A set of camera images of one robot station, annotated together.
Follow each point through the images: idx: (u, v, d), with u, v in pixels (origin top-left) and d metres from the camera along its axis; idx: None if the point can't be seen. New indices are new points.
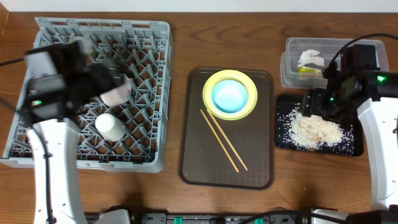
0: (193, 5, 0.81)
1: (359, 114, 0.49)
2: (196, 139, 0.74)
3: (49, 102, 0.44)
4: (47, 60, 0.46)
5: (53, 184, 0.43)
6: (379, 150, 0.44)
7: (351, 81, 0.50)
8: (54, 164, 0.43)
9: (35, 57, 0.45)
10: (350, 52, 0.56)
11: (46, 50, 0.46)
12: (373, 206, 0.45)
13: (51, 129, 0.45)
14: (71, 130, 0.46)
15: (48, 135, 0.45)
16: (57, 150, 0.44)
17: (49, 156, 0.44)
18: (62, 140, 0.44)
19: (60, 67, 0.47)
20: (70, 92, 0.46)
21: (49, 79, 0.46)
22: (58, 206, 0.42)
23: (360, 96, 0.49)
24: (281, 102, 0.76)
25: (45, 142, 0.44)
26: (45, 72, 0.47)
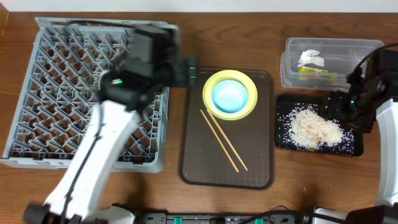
0: (193, 5, 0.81)
1: (377, 114, 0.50)
2: (196, 139, 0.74)
3: (130, 86, 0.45)
4: (147, 44, 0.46)
5: (89, 168, 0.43)
6: (391, 149, 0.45)
7: (375, 81, 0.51)
8: (99, 150, 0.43)
9: (139, 37, 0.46)
10: (375, 56, 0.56)
11: (150, 36, 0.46)
12: (379, 203, 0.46)
13: (114, 114, 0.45)
14: (130, 126, 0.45)
15: (106, 116, 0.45)
16: (110, 136, 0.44)
17: (97, 137, 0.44)
18: (118, 132, 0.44)
19: (153, 54, 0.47)
20: (149, 84, 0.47)
21: (138, 63, 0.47)
22: (79, 190, 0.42)
23: (381, 96, 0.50)
24: (281, 102, 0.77)
25: (102, 121, 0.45)
26: (137, 54, 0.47)
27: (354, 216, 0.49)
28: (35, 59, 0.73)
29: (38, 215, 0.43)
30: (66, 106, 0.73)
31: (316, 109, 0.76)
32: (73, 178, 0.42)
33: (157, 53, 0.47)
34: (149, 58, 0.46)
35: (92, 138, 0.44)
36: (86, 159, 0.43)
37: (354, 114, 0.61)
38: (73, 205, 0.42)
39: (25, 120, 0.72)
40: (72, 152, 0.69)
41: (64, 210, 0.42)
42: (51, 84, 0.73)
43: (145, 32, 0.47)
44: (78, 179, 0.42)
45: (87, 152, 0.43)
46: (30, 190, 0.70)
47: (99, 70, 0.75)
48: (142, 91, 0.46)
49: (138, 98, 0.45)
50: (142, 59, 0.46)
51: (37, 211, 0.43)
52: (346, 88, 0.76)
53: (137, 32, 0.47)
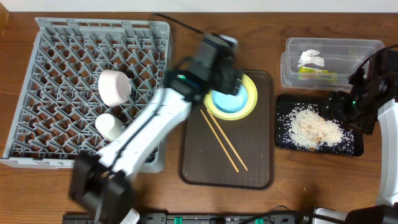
0: (193, 5, 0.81)
1: (379, 114, 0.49)
2: (196, 139, 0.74)
3: (191, 84, 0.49)
4: (211, 52, 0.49)
5: (146, 137, 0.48)
6: (392, 148, 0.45)
7: (377, 81, 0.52)
8: (155, 124, 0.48)
9: (207, 44, 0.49)
10: (379, 57, 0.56)
11: (217, 46, 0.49)
12: (380, 202, 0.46)
13: (175, 98, 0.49)
14: (180, 116, 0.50)
15: (168, 100, 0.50)
16: (165, 116, 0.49)
17: (157, 113, 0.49)
18: (171, 117, 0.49)
19: (215, 63, 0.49)
20: (204, 88, 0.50)
21: (198, 68, 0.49)
22: (131, 151, 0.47)
23: (384, 96, 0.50)
24: (281, 102, 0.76)
25: (164, 101, 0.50)
26: (200, 58, 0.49)
27: (354, 216, 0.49)
28: (35, 59, 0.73)
29: (86, 165, 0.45)
30: (66, 106, 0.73)
31: (316, 109, 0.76)
32: (128, 139, 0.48)
33: (217, 61, 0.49)
34: (211, 66, 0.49)
35: (152, 112, 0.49)
36: (142, 129, 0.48)
37: (354, 116, 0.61)
38: (122, 161, 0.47)
39: (25, 120, 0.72)
40: (72, 152, 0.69)
41: (113, 163, 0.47)
42: (51, 84, 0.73)
43: (212, 40, 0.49)
44: (134, 141, 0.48)
45: (145, 122, 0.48)
46: (30, 191, 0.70)
47: (99, 70, 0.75)
48: (197, 92, 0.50)
49: (193, 96, 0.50)
50: (203, 64, 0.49)
51: (87, 161, 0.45)
52: (346, 88, 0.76)
53: (206, 39, 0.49)
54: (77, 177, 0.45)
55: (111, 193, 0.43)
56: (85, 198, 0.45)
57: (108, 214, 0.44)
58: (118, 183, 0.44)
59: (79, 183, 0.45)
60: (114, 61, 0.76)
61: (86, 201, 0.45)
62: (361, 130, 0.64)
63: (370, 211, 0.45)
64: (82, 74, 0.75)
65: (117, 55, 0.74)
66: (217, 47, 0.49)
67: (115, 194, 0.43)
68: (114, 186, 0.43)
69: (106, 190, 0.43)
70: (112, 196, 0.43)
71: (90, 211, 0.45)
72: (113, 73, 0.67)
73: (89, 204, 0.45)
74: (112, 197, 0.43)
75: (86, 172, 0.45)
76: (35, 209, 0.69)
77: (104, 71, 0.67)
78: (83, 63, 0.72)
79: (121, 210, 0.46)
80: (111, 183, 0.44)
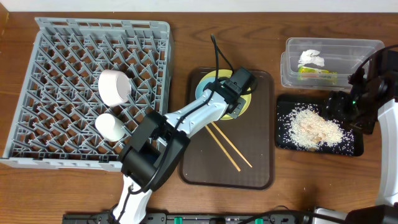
0: (193, 5, 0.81)
1: (379, 114, 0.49)
2: (196, 140, 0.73)
3: (230, 93, 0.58)
4: (244, 78, 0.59)
5: (200, 116, 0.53)
6: (392, 147, 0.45)
7: (377, 81, 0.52)
8: (206, 108, 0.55)
9: (241, 71, 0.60)
10: (379, 57, 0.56)
11: (250, 74, 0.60)
12: (380, 202, 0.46)
13: (219, 95, 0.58)
14: (219, 112, 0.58)
15: (216, 95, 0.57)
16: (212, 106, 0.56)
17: (207, 102, 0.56)
18: (216, 111, 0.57)
19: (244, 88, 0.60)
20: (235, 101, 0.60)
21: (235, 84, 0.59)
22: (189, 122, 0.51)
23: (384, 96, 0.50)
24: (281, 102, 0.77)
25: (211, 97, 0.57)
26: (235, 79, 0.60)
27: (355, 216, 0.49)
28: (35, 59, 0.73)
29: (155, 120, 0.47)
30: (66, 106, 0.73)
31: (316, 109, 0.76)
32: (186, 113, 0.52)
33: (246, 87, 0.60)
34: (242, 89, 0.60)
35: (201, 101, 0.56)
36: (196, 111, 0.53)
37: (355, 116, 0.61)
38: (183, 127, 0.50)
39: (25, 120, 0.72)
40: (72, 152, 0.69)
41: (176, 126, 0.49)
42: (51, 84, 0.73)
43: (245, 69, 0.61)
44: (190, 116, 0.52)
45: (198, 107, 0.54)
46: (29, 191, 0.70)
47: (99, 70, 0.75)
48: (232, 101, 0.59)
49: (229, 103, 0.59)
50: (237, 84, 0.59)
51: (156, 117, 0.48)
52: (346, 87, 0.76)
53: (241, 68, 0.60)
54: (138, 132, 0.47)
55: (173, 149, 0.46)
56: (140, 155, 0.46)
57: (163, 170, 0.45)
58: (181, 141, 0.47)
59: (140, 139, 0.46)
60: (114, 61, 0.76)
61: (142, 158, 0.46)
62: (362, 130, 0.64)
63: (370, 211, 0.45)
64: (82, 74, 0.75)
65: (117, 55, 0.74)
66: (249, 76, 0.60)
67: (176, 151, 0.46)
68: (177, 144, 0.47)
69: (168, 147, 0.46)
70: (174, 152, 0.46)
71: (141, 170, 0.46)
72: (113, 73, 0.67)
73: (142, 162, 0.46)
74: (171, 155, 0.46)
75: (150, 128, 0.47)
76: (35, 209, 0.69)
77: (104, 71, 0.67)
78: (83, 63, 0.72)
79: (169, 172, 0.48)
80: (174, 140, 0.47)
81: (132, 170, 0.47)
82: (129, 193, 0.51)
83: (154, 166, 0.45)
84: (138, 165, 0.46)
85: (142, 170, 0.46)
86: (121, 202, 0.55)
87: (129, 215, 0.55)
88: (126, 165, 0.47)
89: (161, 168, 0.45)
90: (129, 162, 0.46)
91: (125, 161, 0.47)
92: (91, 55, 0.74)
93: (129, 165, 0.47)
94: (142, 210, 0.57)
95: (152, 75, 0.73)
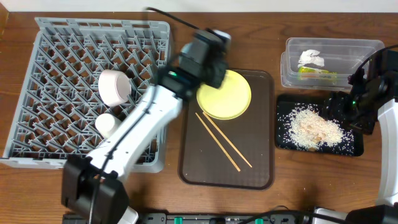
0: (193, 5, 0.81)
1: (379, 114, 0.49)
2: (196, 140, 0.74)
3: (182, 80, 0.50)
4: (202, 51, 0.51)
5: (136, 135, 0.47)
6: (392, 147, 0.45)
7: (377, 81, 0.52)
8: (147, 118, 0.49)
9: (198, 40, 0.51)
10: (379, 57, 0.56)
11: (207, 42, 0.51)
12: (380, 202, 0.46)
13: (165, 97, 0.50)
14: (172, 112, 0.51)
15: (158, 98, 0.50)
16: (155, 114, 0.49)
17: (147, 112, 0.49)
18: (163, 116, 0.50)
19: (206, 57, 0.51)
20: (201, 79, 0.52)
21: (190, 63, 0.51)
22: (126, 150, 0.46)
23: (384, 96, 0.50)
24: (281, 102, 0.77)
25: (154, 100, 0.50)
26: (191, 54, 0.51)
27: (355, 216, 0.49)
28: (35, 59, 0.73)
29: (76, 167, 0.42)
30: (66, 106, 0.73)
31: (316, 109, 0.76)
32: (119, 139, 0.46)
33: (207, 57, 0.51)
34: (203, 65, 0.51)
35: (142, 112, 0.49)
36: (132, 128, 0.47)
37: (355, 116, 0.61)
38: (115, 160, 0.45)
39: (25, 120, 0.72)
40: (72, 152, 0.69)
41: (104, 164, 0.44)
42: (51, 84, 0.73)
43: (203, 38, 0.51)
44: (125, 140, 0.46)
45: (135, 123, 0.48)
46: (30, 190, 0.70)
47: (99, 70, 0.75)
48: (189, 88, 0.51)
49: (186, 92, 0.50)
50: (194, 60, 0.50)
51: (78, 163, 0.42)
52: (346, 87, 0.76)
53: (196, 35, 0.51)
54: (66, 183, 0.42)
55: (104, 194, 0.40)
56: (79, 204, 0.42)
57: (102, 214, 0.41)
58: (109, 183, 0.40)
59: (70, 189, 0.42)
60: (114, 61, 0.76)
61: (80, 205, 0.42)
62: (361, 129, 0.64)
63: (370, 211, 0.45)
64: (82, 74, 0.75)
65: (117, 55, 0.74)
66: (207, 43, 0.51)
67: (107, 195, 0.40)
68: (106, 188, 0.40)
69: (97, 191, 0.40)
70: (106, 198, 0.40)
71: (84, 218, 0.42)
72: (113, 73, 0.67)
73: (81, 210, 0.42)
74: (104, 198, 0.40)
75: (75, 177, 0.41)
76: (35, 209, 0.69)
77: (104, 71, 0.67)
78: (83, 63, 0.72)
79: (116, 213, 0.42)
80: (102, 184, 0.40)
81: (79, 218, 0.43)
82: None
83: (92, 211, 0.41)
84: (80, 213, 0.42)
85: (85, 216, 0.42)
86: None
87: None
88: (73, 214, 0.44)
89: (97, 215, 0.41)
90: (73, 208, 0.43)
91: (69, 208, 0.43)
92: (91, 55, 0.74)
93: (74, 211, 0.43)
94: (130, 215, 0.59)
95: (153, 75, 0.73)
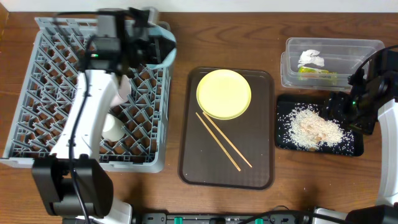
0: (193, 5, 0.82)
1: (379, 114, 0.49)
2: (196, 140, 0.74)
3: (107, 58, 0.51)
4: (112, 25, 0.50)
5: (87, 117, 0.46)
6: (392, 147, 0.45)
7: (377, 81, 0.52)
8: (89, 100, 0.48)
9: (104, 18, 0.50)
10: (378, 58, 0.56)
11: (113, 15, 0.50)
12: (380, 202, 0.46)
13: (99, 77, 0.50)
14: (113, 86, 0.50)
15: (94, 79, 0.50)
16: (96, 93, 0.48)
17: (88, 95, 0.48)
18: (107, 89, 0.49)
19: (119, 30, 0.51)
20: (125, 50, 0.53)
21: (107, 40, 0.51)
22: (83, 134, 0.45)
23: (384, 96, 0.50)
24: (281, 102, 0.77)
25: (90, 83, 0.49)
26: (104, 32, 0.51)
27: (355, 216, 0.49)
28: (35, 59, 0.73)
29: (41, 169, 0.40)
30: (66, 105, 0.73)
31: (316, 109, 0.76)
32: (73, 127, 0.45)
33: (122, 30, 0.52)
34: (120, 37, 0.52)
35: (83, 96, 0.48)
36: (78, 114, 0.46)
37: (354, 116, 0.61)
38: (79, 147, 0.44)
39: (25, 120, 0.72)
40: None
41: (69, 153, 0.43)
42: (51, 84, 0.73)
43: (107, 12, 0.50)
44: (78, 127, 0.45)
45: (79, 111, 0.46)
46: (30, 191, 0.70)
47: None
48: (122, 61, 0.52)
49: (117, 66, 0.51)
50: (109, 37, 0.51)
51: (40, 165, 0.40)
52: (346, 88, 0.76)
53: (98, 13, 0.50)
54: (41, 188, 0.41)
55: (83, 178, 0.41)
56: (66, 200, 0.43)
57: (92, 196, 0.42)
58: (81, 167, 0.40)
59: (50, 191, 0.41)
60: None
61: (68, 199, 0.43)
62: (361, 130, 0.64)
63: (371, 211, 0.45)
64: None
65: None
66: (115, 18, 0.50)
67: (86, 178, 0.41)
68: (82, 172, 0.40)
69: (78, 180, 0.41)
70: (86, 181, 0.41)
71: (76, 209, 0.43)
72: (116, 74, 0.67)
73: (71, 203, 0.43)
74: (86, 183, 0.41)
75: (48, 178, 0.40)
76: (35, 209, 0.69)
77: None
78: None
79: (103, 190, 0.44)
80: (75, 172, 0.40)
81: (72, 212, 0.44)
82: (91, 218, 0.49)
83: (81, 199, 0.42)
84: (71, 208, 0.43)
85: (78, 208, 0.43)
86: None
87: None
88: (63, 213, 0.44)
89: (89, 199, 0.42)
90: (63, 209, 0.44)
91: (59, 210, 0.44)
92: None
93: (64, 211, 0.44)
94: (122, 210, 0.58)
95: (153, 75, 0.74)
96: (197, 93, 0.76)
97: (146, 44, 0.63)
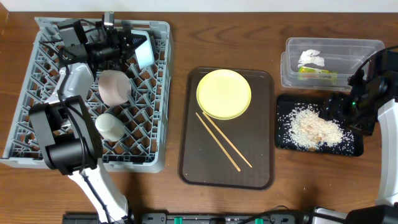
0: (193, 5, 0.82)
1: (379, 114, 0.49)
2: (196, 139, 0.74)
3: (80, 59, 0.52)
4: (73, 33, 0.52)
5: (72, 81, 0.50)
6: (392, 147, 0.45)
7: (377, 81, 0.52)
8: (72, 73, 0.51)
9: (63, 30, 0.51)
10: (378, 58, 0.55)
11: (73, 25, 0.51)
12: (380, 201, 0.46)
13: (76, 63, 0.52)
14: (88, 71, 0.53)
15: (74, 65, 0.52)
16: (76, 71, 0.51)
17: (69, 73, 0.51)
18: (84, 69, 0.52)
19: (81, 36, 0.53)
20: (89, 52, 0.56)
21: (74, 48, 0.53)
22: (68, 91, 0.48)
23: (384, 96, 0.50)
24: (281, 102, 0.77)
25: (70, 65, 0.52)
26: (69, 42, 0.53)
27: (354, 216, 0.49)
28: (35, 58, 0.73)
29: (38, 113, 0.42)
30: None
31: (316, 109, 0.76)
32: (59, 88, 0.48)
33: (83, 35, 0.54)
34: (83, 41, 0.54)
35: (64, 74, 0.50)
36: (63, 81, 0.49)
37: (355, 116, 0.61)
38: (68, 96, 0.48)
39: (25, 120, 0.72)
40: None
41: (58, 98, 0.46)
42: (51, 84, 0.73)
43: (64, 24, 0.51)
44: (63, 85, 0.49)
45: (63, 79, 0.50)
46: (30, 191, 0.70)
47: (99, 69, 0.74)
48: (92, 61, 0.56)
49: (90, 63, 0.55)
50: (76, 44, 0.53)
51: (35, 109, 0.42)
52: (346, 87, 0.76)
53: (60, 26, 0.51)
54: (37, 131, 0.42)
55: (76, 112, 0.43)
56: (60, 147, 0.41)
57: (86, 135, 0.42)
58: (74, 101, 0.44)
59: (45, 134, 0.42)
60: None
61: (63, 145, 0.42)
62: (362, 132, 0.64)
63: (370, 211, 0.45)
64: None
65: None
66: (75, 27, 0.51)
67: (80, 111, 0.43)
68: (75, 105, 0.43)
69: (71, 115, 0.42)
70: (79, 115, 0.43)
71: (72, 155, 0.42)
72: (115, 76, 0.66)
73: (66, 150, 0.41)
74: (79, 117, 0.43)
75: (43, 119, 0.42)
76: (35, 209, 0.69)
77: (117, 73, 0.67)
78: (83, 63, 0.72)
79: (96, 135, 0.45)
80: (69, 107, 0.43)
81: (68, 163, 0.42)
82: (86, 178, 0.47)
83: (78, 140, 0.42)
84: (68, 153, 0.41)
85: (73, 154, 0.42)
86: (96, 202, 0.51)
87: (111, 203, 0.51)
88: (59, 165, 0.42)
89: (84, 138, 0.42)
90: (56, 160, 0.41)
91: (54, 162, 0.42)
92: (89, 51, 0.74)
93: (60, 163, 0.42)
94: (118, 192, 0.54)
95: (153, 75, 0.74)
96: (196, 93, 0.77)
97: (122, 38, 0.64)
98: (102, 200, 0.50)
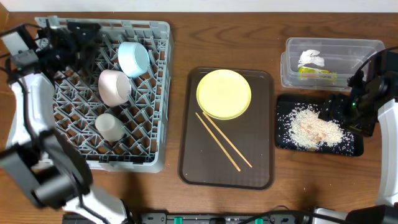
0: (193, 5, 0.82)
1: (379, 114, 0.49)
2: (196, 140, 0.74)
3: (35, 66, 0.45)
4: (20, 40, 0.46)
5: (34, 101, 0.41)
6: (392, 147, 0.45)
7: (378, 81, 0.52)
8: (30, 94, 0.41)
9: (7, 38, 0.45)
10: (378, 58, 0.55)
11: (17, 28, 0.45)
12: (379, 202, 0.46)
13: (39, 86, 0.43)
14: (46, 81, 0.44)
15: (32, 81, 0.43)
16: (33, 86, 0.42)
17: (27, 91, 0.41)
18: (41, 81, 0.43)
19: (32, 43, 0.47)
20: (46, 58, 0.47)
21: (22, 55, 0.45)
22: (35, 119, 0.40)
23: (384, 96, 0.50)
24: (281, 102, 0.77)
25: (32, 84, 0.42)
26: (17, 51, 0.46)
27: (354, 217, 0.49)
28: None
29: (7, 158, 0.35)
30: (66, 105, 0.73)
31: (316, 109, 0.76)
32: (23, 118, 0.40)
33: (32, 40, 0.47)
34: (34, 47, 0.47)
35: (21, 94, 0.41)
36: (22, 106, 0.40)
37: (355, 116, 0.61)
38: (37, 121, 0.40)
39: None
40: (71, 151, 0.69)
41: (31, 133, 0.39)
42: None
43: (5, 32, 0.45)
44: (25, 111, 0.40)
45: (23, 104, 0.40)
46: None
47: (99, 69, 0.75)
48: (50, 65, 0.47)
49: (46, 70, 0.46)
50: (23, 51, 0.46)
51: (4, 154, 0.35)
52: (346, 87, 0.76)
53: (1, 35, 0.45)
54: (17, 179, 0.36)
55: (53, 145, 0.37)
56: (46, 183, 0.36)
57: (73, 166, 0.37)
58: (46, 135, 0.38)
59: (24, 175, 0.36)
60: (114, 61, 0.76)
61: (48, 180, 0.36)
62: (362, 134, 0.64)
63: (370, 211, 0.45)
64: None
65: None
66: (21, 32, 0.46)
67: (58, 145, 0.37)
68: (50, 139, 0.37)
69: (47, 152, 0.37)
70: (56, 148, 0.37)
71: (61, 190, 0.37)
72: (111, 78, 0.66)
73: (53, 186, 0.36)
74: (57, 149, 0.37)
75: (17, 160, 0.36)
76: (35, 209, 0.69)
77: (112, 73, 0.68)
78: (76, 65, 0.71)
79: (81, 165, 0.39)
80: (43, 142, 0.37)
81: (60, 198, 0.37)
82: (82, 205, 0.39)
83: (64, 173, 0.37)
84: (54, 187, 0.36)
85: (62, 188, 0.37)
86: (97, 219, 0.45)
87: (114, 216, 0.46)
88: (50, 203, 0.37)
89: (71, 170, 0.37)
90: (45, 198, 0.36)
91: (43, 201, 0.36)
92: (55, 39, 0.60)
93: (49, 201, 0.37)
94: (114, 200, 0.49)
95: (152, 75, 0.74)
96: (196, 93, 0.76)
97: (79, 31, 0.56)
98: (103, 215, 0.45)
